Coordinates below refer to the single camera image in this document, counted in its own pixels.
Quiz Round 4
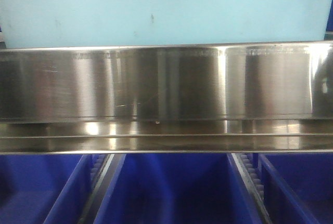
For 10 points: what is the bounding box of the light blue plastic bin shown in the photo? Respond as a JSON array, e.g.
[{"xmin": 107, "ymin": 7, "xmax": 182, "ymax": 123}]
[{"xmin": 1, "ymin": 0, "xmax": 332, "ymax": 48}]

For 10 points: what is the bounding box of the dark blue bin lower middle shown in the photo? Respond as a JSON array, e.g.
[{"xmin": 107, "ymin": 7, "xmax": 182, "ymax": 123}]
[{"xmin": 94, "ymin": 153, "xmax": 262, "ymax": 223}]

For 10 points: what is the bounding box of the dark blue bin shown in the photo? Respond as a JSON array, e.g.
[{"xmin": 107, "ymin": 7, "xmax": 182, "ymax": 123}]
[
  {"xmin": 94, "ymin": 153, "xmax": 262, "ymax": 223},
  {"xmin": 259, "ymin": 153, "xmax": 332, "ymax": 223},
  {"xmin": 1, "ymin": 154, "xmax": 93, "ymax": 223}
]

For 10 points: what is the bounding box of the roller track left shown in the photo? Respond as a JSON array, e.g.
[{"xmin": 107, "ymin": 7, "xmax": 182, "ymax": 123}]
[{"xmin": 78, "ymin": 154, "xmax": 114, "ymax": 223}]

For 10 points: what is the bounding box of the roller track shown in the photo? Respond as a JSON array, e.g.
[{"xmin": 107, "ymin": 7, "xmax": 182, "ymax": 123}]
[
  {"xmin": 78, "ymin": 154, "xmax": 114, "ymax": 223},
  {"xmin": 231, "ymin": 153, "xmax": 273, "ymax": 223}
]

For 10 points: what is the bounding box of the roller track right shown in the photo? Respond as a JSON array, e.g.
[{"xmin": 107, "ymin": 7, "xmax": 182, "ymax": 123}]
[{"xmin": 231, "ymin": 153, "xmax": 273, "ymax": 223}]

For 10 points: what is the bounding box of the dark blue bin lower right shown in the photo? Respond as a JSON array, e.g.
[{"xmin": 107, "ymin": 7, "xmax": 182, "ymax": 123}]
[{"xmin": 259, "ymin": 153, "xmax": 332, "ymax": 223}]

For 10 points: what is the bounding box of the dark blue bin lower left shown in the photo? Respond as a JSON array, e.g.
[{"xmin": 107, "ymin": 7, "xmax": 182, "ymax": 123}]
[{"xmin": 1, "ymin": 154, "xmax": 93, "ymax": 223}]

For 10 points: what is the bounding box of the stainless steel shelf rail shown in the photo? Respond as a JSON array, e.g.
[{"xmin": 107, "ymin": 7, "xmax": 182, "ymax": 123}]
[{"xmin": 1, "ymin": 41, "xmax": 332, "ymax": 154}]

